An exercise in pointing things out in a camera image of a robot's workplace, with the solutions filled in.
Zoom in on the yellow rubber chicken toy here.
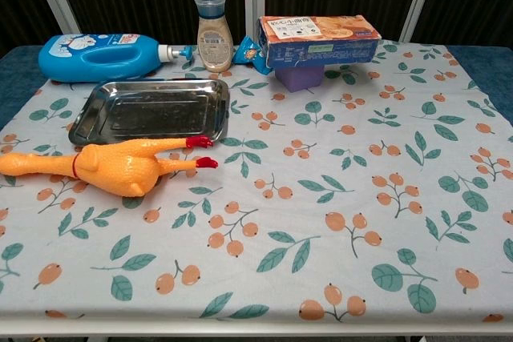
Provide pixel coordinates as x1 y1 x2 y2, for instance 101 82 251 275
0 135 220 199

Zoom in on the stainless steel rectangular tray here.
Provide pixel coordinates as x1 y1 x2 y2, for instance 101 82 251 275
67 78 232 147

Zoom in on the floral fruit print tablecloth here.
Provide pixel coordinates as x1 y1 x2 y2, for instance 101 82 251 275
0 38 513 328

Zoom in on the purple block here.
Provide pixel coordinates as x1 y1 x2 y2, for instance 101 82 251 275
274 64 325 92

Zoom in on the blue snack packet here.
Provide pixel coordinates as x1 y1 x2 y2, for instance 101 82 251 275
232 35 271 76

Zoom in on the beige sauce bottle clear cap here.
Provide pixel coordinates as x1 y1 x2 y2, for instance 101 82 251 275
192 0 235 73

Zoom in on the blue orange cookie box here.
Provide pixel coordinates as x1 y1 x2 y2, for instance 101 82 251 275
256 14 381 70

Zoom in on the blue detergent pump bottle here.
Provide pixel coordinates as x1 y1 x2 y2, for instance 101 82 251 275
38 33 195 84

